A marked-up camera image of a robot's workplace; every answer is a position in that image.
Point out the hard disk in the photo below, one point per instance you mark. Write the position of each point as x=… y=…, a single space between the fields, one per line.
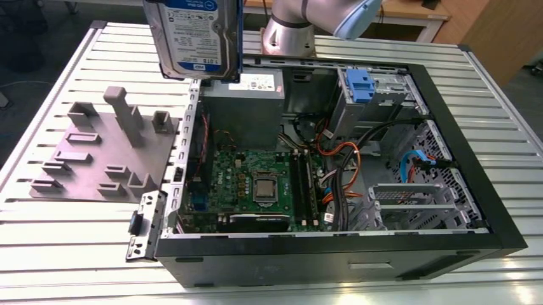
x=192 y=38

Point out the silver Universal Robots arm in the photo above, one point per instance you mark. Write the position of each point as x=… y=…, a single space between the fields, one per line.
x=289 y=35

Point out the metal disk bay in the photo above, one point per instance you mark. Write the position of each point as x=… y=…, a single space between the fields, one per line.
x=416 y=207

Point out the green motherboard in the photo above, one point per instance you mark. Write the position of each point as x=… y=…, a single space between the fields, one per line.
x=229 y=165

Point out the silver CPU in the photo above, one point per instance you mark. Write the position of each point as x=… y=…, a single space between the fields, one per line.
x=265 y=188

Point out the grey power supply unit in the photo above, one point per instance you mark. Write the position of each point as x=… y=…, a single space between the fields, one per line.
x=242 y=120

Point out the black RAM stick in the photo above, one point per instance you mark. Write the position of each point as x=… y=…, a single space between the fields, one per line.
x=310 y=187

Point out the CPU socket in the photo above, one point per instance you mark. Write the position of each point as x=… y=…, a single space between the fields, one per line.
x=266 y=203

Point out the silver metal drive cage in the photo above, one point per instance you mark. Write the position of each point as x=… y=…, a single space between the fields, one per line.
x=353 y=117

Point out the black graphics card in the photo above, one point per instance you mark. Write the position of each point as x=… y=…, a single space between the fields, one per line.
x=260 y=222

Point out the black open PC case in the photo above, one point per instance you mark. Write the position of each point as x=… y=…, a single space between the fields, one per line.
x=297 y=263

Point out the blue black latch knob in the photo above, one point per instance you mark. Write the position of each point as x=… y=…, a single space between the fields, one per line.
x=136 y=222

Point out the grey parts rack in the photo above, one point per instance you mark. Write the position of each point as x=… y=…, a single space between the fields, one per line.
x=98 y=152

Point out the wooden cabinet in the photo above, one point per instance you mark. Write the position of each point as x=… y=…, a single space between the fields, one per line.
x=501 y=31

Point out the blue plastic drive bracket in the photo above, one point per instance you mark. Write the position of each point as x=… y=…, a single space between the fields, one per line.
x=358 y=85

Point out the metal slot retainer bracket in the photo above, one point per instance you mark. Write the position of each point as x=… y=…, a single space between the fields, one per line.
x=149 y=200

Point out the wooden desk white frame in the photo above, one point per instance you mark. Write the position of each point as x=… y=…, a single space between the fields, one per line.
x=412 y=14

